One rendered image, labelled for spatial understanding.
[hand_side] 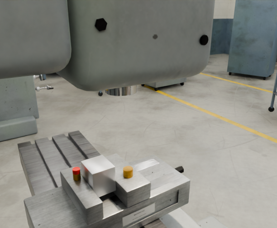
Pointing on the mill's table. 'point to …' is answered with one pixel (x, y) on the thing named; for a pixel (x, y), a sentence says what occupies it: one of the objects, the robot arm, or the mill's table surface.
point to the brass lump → (127, 172)
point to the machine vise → (108, 201)
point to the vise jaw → (129, 183)
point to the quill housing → (136, 41)
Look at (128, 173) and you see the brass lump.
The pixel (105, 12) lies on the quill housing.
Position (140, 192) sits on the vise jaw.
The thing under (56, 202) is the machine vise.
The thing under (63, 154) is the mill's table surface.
